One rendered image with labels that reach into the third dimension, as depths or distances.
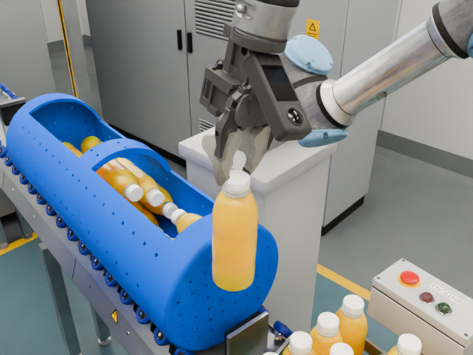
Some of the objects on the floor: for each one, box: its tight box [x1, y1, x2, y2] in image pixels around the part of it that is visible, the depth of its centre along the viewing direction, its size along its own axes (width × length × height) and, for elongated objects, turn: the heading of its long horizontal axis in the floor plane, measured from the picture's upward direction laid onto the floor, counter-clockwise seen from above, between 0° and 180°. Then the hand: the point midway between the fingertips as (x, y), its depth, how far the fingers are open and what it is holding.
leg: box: [90, 304, 111, 346], centre depth 205 cm, size 6×6×63 cm
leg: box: [38, 242, 82, 355], centre depth 198 cm, size 6×6×63 cm
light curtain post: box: [56, 0, 94, 109], centre depth 221 cm, size 6×6×170 cm
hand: (236, 177), depth 70 cm, fingers closed on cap, 4 cm apart
